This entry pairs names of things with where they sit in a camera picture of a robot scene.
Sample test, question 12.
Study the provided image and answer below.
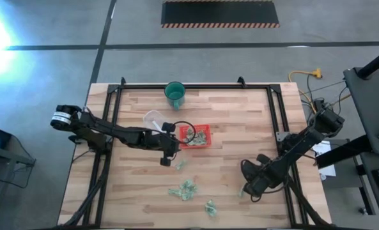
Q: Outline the teal ceramic mug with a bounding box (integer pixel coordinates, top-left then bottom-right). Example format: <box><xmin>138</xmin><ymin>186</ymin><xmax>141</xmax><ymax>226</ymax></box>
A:
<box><xmin>164</xmin><ymin>80</ymin><xmax>187</xmax><ymax>111</ymax></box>

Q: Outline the dark grey side desk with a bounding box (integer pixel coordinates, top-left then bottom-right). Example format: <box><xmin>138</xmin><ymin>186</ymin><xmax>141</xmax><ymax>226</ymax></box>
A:
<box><xmin>343</xmin><ymin>65</ymin><xmax>379</xmax><ymax>156</ymax></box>

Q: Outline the black side stand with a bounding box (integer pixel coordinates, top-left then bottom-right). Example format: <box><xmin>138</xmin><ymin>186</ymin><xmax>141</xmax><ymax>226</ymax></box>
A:
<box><xmin>0</xmin><ymin>143</ymin><xmax>37</xmax><ymax>230</ymax></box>

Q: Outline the black desk support beam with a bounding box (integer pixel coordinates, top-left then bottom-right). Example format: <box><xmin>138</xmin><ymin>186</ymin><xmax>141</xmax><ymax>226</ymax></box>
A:
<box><xmin>315</xmin><ymin>134</ymin><xmax>377</xmax><ymax>169</ymax></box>

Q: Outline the black hazard-striped floor mat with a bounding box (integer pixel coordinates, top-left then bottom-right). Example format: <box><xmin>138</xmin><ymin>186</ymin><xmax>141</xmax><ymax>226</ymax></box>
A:
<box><xmin>160</xmin><ymin>0</ymin><xmax>281</xmax><ymax>29</ymax></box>

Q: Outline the yellow extension cord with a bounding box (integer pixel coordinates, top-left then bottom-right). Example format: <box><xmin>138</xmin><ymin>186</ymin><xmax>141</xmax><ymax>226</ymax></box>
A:
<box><xmin>287</xmin><ymin>68</ymin><xmax>353</xmax><ymax>118</ymax></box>

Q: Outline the black slanted pole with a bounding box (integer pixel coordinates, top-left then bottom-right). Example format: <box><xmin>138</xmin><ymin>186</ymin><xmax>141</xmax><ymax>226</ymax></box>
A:
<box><xmin>357</xmin><ymin>44</ymin><xmax>379</xmax><ymax>80</ymax></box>

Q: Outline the white paper sheet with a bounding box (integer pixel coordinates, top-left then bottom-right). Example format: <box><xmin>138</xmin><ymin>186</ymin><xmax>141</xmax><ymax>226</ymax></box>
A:
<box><xmin>313</xmin><ymin>140</ymin><xmax>337</xmax><ymax>178</ymax></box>

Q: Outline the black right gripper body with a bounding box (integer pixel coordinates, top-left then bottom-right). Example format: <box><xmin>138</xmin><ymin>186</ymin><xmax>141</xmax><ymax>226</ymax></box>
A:
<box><xmin>247</xmin><ymin>153</ymin><xmax>288</xmax><ymax>197</ymax></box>

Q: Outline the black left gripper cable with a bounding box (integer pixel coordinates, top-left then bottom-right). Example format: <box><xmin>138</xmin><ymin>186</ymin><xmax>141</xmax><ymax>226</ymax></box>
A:
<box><xmin>172</xmin><ymin>120</ymin><xmax>197</xmax><ymax>145</ymax></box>

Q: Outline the black metal table frame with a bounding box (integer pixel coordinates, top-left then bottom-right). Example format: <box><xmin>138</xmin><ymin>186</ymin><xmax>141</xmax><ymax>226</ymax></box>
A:
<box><xmin>58</xmin><ymin>75</ymin><xmax>334</xmax><ymax>229</ymax></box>

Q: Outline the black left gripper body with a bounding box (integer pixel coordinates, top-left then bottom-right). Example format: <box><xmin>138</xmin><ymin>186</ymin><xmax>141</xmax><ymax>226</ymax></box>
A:
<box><xmin>152</xmin><ymin>121</ymin><xmax>176</xmax><ymax>167</ymax></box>

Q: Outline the orange plastic basket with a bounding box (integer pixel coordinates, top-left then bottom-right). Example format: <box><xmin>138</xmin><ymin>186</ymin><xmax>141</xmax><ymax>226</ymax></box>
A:
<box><xmin>178</xmin><ymin>123</ymin><xmax>213</xmax><ymax>150</ymax></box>

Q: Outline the clear plastic container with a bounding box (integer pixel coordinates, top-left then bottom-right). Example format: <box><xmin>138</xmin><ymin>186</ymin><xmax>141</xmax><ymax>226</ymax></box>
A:
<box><xmin>143</xmin><ymin>109</ymin><xmax>165</xmax><ymax>132</ymax></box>

